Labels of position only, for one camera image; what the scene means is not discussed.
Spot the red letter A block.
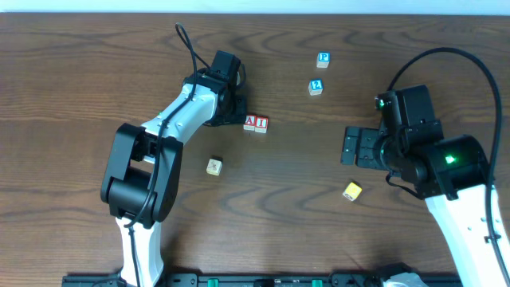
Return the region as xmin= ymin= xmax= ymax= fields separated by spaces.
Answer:
xmin=243 ymin=115 xmax=257 ymax=131

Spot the red letter I block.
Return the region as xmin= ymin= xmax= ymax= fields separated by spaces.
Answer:
xmin=254 ymin=116 xmax=269 ymax=134

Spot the blue number 2 block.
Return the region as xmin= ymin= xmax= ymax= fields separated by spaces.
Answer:
xmin=308 ymin=79 xmax=324 ymax=96

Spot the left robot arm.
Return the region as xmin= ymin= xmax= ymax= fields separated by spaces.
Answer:
xmin=100 ymin=51 xmax=247 ymax=286

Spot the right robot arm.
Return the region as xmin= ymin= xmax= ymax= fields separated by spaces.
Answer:
xmin=341 ymin=85 xmax=509 ymax=286

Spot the yellow wooden block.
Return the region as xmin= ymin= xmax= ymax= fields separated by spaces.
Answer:
xmin=343 ymin=182 xmax=363 ymax=201

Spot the wooden block with drawing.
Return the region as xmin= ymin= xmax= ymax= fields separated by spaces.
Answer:
xmin=206 ymin=158 xmax=222 ymax=176

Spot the blue letter P block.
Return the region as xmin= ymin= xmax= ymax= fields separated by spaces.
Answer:
xmin=316 ymin=52 xmax=331 ymax=69

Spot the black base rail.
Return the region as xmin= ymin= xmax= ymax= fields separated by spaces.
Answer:
xmin=61 ymin=272 xmax=466 ymax=287

